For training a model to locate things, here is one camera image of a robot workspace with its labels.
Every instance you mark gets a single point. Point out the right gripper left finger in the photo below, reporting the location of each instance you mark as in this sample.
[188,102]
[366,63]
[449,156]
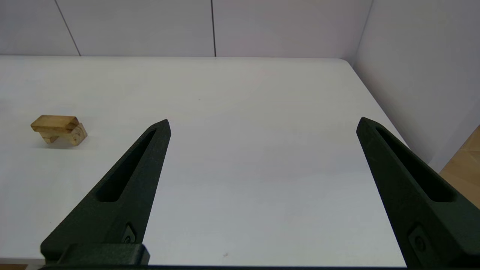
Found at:
[112,217]

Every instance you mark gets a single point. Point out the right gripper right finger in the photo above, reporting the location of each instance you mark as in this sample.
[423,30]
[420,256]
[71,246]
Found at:
[423,210]

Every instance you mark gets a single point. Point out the arched wooden block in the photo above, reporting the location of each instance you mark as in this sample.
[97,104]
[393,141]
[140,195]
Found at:
[73,137]

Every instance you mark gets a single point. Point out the rectangular wooden block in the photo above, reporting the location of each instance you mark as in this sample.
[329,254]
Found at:
[54,123]

